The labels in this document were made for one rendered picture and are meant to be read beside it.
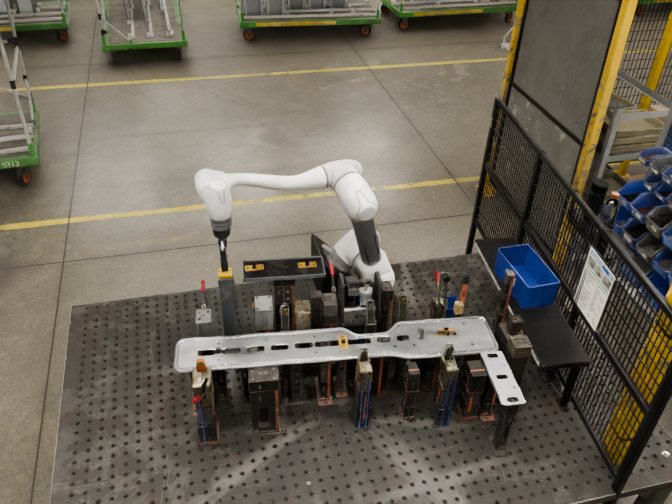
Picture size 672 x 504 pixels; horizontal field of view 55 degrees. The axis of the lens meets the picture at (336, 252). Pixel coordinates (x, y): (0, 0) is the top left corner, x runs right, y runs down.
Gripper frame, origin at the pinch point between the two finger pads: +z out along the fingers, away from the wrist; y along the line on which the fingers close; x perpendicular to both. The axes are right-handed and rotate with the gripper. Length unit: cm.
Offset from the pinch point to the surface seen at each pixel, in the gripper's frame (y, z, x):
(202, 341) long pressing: 26.8, 20.1, -10.7
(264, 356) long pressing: 38.3, 20.1, 15.1
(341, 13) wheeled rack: -655, 88, 151
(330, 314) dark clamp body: 18, 18, 45
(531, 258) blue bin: -2, 8, 145
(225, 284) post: 3.5, 8.6, -0.2
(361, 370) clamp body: 54, 16, 53
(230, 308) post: 2.9, 23.6, 1.1
